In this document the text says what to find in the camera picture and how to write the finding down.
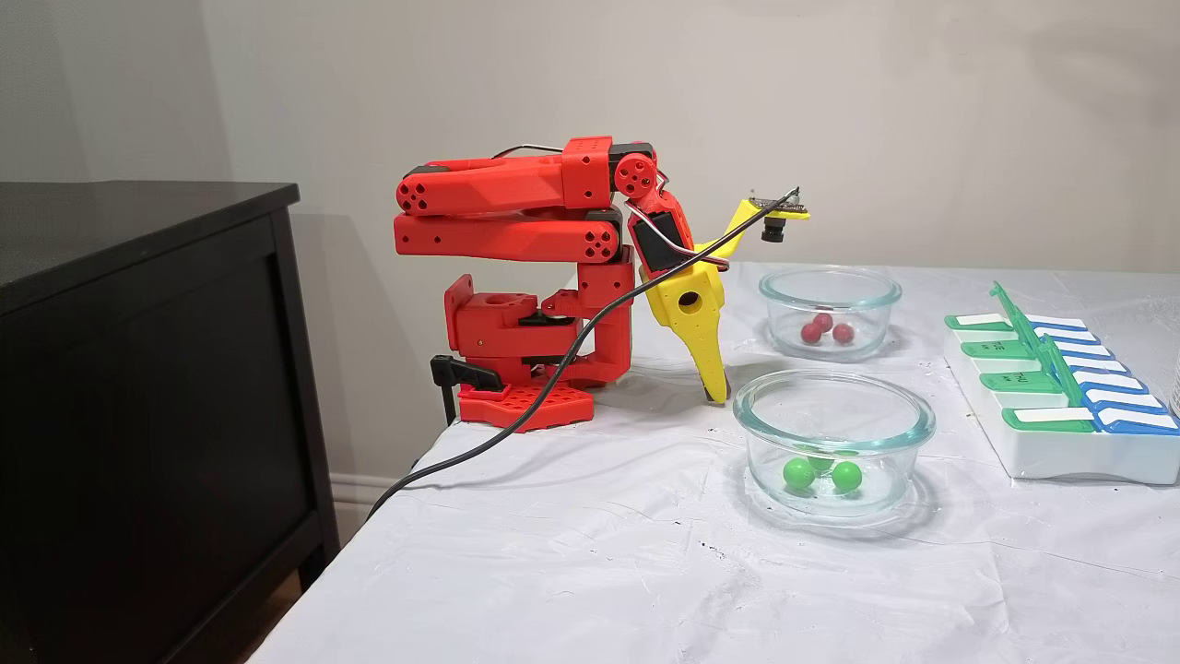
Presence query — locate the black table clamp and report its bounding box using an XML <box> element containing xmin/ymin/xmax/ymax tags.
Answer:
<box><xmin>430</xmin><ymin>354</ymin><xmax>504</xmax><ymax>427</ymax></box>

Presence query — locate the thin servo wire bundle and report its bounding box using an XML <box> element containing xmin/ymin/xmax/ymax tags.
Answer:
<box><xmin>630</xmin><ymin>171</ymin><xmax>694</xmax><ymax>270</ymax></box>

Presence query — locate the glass bowl for red balls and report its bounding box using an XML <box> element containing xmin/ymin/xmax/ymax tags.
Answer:
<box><xmin>759</xmin><ymin>266</ymin><xmax>903</xmax><ymax>362</ymax></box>

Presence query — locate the white wall baseboard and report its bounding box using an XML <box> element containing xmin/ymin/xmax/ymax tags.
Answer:
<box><xmin>330</xmin><ymin>472</ymin><xmax>411</xmax><ymax>545</ymax></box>

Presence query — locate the glass bowl for green balls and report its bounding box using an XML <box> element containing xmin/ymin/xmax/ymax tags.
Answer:
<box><xmin>733</xmin><ymin>369</ymin><xmax>938</xmax><ymax>519</ymax></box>

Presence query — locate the black wooden cabinet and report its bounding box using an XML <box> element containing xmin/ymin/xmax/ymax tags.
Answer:
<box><xmin>0</xmin><ymin>181</ymin><xmax>340</xmax><ymax>664</ymax></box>

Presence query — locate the weekly pill organizer box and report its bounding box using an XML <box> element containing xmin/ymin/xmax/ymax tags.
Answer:
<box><xmin>943</xmin><ymin>281</ymin><xmax>1180</xmax><ymax>485</ymax></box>

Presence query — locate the white tablecloth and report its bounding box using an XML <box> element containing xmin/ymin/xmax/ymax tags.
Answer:
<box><xmin>247</xmin><ymin>260</ymin><xmax>1180</xmax><ymax>664</ymax></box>

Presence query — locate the thick black camera cable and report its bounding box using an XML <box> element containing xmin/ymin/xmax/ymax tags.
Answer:
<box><xmin>366</xmin><ymin>187</ymin><xmax>801</xmax><ymax>523</ymax></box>

